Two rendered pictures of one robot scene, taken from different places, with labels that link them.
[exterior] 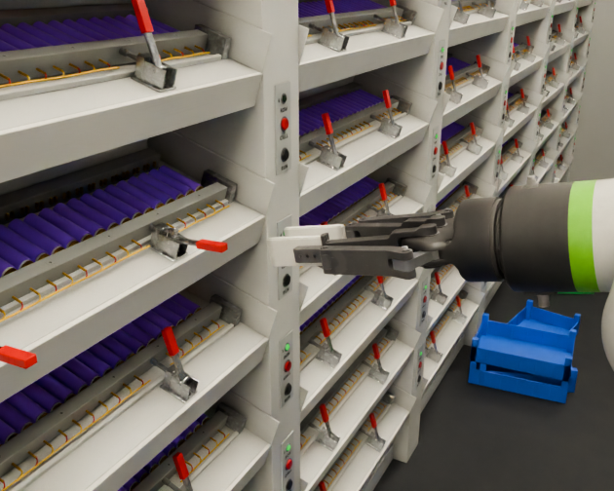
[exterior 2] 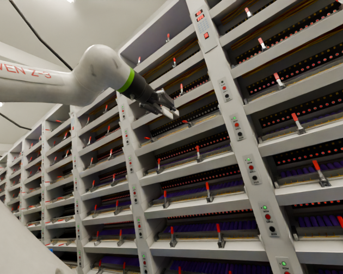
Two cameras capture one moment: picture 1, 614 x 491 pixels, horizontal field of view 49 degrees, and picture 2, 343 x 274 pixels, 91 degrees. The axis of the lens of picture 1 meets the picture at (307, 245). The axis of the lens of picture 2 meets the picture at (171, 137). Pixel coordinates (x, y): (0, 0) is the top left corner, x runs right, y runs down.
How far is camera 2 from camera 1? 113 cm
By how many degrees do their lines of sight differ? 99
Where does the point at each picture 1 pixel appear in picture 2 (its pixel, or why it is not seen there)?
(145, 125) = (177, 103)
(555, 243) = not seen: hidden behind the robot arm
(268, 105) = (215, 86)
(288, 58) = (223, 71)
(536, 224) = not seen: hidden behind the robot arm
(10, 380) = (156, 145)
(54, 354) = (162, 143)
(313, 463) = (326, 246)
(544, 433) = not seen: outside the picture
